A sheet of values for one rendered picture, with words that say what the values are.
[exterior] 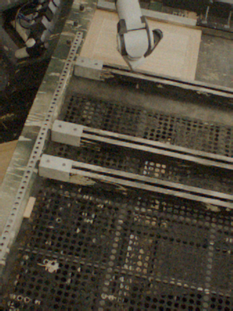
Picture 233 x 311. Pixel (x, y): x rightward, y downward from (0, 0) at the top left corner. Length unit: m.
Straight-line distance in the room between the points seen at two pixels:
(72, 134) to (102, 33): 0.73
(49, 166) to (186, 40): 1.09
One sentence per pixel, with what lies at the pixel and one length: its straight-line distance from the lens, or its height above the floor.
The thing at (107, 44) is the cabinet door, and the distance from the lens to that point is 2.75.
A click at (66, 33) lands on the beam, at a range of 2.74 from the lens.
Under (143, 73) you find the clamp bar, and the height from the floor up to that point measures 1.19.
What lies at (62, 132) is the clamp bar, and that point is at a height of 0.96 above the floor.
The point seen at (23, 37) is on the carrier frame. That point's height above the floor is 0.18.
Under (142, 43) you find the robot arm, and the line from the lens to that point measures 2.04.
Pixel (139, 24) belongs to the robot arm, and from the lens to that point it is 2.06.
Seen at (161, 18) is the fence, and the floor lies 1.19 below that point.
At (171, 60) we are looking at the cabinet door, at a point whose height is 1.25.
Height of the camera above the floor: 2.23
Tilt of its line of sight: 29 degrees down
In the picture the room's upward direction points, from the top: 80 degrees clockwise
